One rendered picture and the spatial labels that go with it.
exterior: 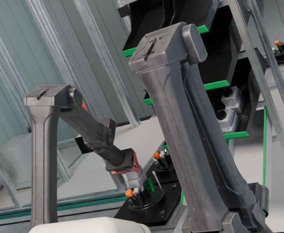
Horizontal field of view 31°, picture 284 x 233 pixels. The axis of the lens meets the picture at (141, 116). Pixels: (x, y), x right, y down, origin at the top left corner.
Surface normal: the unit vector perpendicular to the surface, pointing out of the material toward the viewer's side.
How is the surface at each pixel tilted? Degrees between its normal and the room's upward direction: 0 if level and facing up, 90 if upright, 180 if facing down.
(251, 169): 45
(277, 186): 0
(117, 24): 90
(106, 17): 90
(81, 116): 111
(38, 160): 67
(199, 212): 81
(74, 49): 90
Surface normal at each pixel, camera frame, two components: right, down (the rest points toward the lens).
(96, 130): 0.96, 0.02
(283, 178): -0.40, -0.87
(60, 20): 0.83, -0.20
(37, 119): -0.21, -0.04
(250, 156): -0.65, -0.29
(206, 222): -0.46, 0.29
